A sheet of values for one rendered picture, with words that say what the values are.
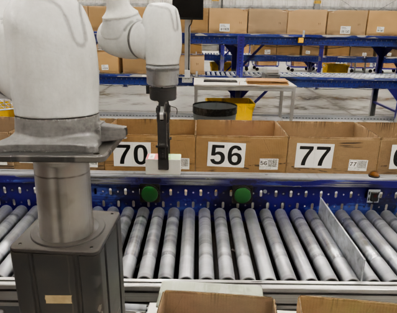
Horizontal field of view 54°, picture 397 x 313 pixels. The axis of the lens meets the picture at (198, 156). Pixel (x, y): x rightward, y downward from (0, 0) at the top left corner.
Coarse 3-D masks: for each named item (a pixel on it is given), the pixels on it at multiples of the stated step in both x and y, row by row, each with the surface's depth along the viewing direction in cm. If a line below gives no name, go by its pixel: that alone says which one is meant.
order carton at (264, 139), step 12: (204, 120) 192; (216, 120) 192; (228, 120) 192; (240, 120) 192; (252, 120) 192; (264, 120) 192; (204, 132) 194; (216, 132) 194; (228, 132) 194; (240, 132) 194; (252, 132) 194; (264, 132) 194; (276, 132) 188; (204, 144) 166; (252, 144) 166; (264, 144) 166; (276, 144) 166; (204, 156) 168; (252, 156) 168; (264, 156) 168; (276, 156) 168; (204, 168) 170; (216, 168) 170; (228, 168) 169; (240, 168) 169; (252, 168) 169
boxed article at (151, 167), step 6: (150, 156) 114; (156, 156) 114; (168, 156) 115; (174, 156) 115; (180, 156) 115; (150, 162) 112; (156, 162) 112; (174, 162) 112; (180, 162) 113; (150, 168) 113; (156, 168) 113; (174, 168) 113; (180, 168) 114; (150, 174) 114; (156, 174) 114; (162, 174) 114; (168, 174) 114; (174, 174) 114
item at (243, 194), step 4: (240, 188) 164; (244, 188) 164; (236, 192) 165; (240, 192) 164; (244, 192) 164; (248, 192) 165; (236, 196) 165; (240, 196) 165; (244, 196) 165; (248, 196) 165; (236, 200) 166; (240, 200) 166; (244, 200) 166; (248, 200) 166
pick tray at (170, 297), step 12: (168, 300) 100; (180, 300) 100; (192, 300) 100; (204, 300) 100; (216, 300) 99; (228, 300) 99; (240, 300) 99; (252, 300) 98; (264, 300) 98; (168, 312) 102; (180, 312) 101; (192, 312) 101; (204, 312) 101; (216, 312) 100; (228, 312) 100; (240, 312) 100; (252, 312) 99; (264, 312) 99; (276, 312) 92
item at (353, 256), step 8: (320, 200) 165; (320, 208) 165; (328, 208) 155; (320, 216) 165; (328, 216) 155; (328, 224) 154; (336, 224) 146; (336, 232) 146; (344, 232) 138; (336, 240) 145; (344, 240) 138; (344, 248) 137; (352, 248) 130; (344, 256) 137; (352, 256) 130; (360, 256) 124; (352, 264) 130; (360, 264) 124; (360, 272) 124; (360, 280) 124
